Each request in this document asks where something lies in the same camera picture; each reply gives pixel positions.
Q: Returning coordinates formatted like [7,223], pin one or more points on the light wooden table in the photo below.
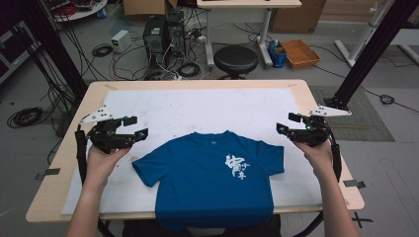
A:
[56,194]

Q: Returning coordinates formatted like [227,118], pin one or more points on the white desk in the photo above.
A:
[248,3]

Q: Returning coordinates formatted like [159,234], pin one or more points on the orange plastic tray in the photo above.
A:
[299,53]

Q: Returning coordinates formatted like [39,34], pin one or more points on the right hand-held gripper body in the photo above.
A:
[314,133]

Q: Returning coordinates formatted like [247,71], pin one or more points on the black aluminium frame post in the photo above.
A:
[372,54]
[52,46]

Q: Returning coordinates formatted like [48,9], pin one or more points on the person's dark trousers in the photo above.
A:
[138,229]

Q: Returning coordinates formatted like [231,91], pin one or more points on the dark equipment rack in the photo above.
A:
[13,49]

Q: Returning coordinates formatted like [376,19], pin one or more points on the black round stool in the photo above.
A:
[235,59]

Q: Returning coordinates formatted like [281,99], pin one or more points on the person's right hand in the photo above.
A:
[319,158]

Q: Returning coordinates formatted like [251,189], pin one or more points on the white foam mat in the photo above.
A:
[197,108]

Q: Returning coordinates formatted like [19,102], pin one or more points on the round white table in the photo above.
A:
[82,11]

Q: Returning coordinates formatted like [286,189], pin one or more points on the white metal stand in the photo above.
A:
[362,36]

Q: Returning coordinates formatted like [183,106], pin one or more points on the white power supply box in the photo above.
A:
[120,40]

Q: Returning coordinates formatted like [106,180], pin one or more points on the person's left hand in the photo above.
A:
[100,164]

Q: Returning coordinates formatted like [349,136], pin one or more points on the blue box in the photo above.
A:
[277,56]

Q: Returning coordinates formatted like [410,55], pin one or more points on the grey carpet mat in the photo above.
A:
[359,128]

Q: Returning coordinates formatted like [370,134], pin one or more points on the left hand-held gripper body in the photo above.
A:
[105,136]

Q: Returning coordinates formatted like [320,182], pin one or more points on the blue t-shirt with white print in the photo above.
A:
[204,187]

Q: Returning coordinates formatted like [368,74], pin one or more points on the cardboard box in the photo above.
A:
[296,16]
[145,7]

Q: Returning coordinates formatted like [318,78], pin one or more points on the black tape piece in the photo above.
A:
[355,184]
[52,172]

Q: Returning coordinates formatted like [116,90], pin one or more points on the black computer tower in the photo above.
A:
[176,34]
[154,39]

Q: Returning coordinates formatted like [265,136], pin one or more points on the black tape cross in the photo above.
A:
[362,220]

